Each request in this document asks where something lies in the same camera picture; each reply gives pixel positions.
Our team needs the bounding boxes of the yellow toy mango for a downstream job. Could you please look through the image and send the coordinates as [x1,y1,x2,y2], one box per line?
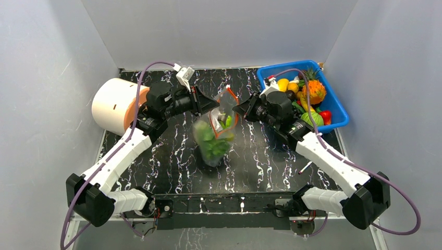
[277,78,289,92]

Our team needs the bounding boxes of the red toy pepper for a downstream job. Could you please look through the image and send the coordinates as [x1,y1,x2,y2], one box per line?
[318,110,332,126]

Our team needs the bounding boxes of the green toy lettuce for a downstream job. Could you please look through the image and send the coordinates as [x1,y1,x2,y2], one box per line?
[193,120,231,166]

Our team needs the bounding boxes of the green toy cabbage large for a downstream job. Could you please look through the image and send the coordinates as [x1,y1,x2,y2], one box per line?
[301,112,324,127]

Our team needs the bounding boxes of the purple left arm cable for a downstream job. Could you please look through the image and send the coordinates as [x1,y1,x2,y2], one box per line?
[60,61,178,250]

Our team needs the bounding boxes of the small yellow toy banana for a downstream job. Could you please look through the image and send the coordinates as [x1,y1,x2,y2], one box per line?
[300,97,316,113]

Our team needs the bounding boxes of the white orange cylinder drum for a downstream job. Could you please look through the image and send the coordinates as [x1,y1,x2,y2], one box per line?
[92,78,137,136]

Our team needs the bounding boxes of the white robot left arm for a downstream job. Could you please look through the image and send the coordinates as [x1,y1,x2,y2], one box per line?
[66,78,219,227]

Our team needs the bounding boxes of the light green toy fruit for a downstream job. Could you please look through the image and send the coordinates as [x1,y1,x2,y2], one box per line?
[222,116,232,129]

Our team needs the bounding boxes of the pink white marker pen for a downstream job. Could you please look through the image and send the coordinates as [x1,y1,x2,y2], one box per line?
[298,161,312,174]

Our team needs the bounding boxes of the clear orange zip top bag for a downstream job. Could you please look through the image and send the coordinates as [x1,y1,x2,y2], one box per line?
[192,84,239,167]

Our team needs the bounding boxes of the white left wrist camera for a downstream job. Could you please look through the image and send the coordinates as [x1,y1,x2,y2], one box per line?
[173,64,195,92]

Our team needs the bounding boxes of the grey toy fish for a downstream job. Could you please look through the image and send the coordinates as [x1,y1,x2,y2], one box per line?
[210,108,228,129]

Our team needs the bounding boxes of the orange toy pineapple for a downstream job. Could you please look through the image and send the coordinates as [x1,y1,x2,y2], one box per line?
[296,68,327,105]

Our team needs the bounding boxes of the blue plastic bin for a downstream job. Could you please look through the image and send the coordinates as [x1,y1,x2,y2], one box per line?
[256,60,349,134]

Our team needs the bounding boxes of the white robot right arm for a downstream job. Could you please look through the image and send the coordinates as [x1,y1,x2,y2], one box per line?
[233,91,390,230]

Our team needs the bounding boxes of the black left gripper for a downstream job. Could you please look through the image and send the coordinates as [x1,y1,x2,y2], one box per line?
[162,83,219,119]

